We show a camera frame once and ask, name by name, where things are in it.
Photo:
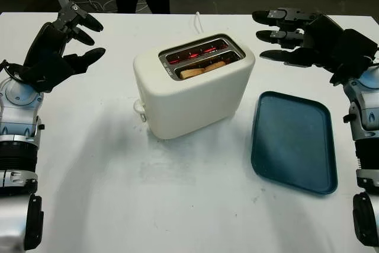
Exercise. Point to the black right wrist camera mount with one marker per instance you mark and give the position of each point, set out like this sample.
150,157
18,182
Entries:
358,48

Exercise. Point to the toast slice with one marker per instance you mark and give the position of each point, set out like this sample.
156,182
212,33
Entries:
201,70

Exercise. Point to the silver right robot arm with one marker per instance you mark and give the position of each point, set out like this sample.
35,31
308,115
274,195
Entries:
367,110

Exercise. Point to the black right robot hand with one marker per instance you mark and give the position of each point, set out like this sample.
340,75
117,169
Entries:
322,36

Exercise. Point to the silver toaster dial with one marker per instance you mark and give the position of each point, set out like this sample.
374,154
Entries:
143,116

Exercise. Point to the dark blue plastic tray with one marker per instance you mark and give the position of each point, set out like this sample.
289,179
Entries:
293,143

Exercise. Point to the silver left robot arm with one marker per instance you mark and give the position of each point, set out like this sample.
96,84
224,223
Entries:
17,116

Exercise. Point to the white toaster lever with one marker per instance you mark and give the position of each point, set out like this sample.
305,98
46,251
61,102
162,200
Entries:
137,107

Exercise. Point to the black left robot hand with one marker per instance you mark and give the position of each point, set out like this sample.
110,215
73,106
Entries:
44,45

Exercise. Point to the cream two-slot toaster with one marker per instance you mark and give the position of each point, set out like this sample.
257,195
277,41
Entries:
192,105

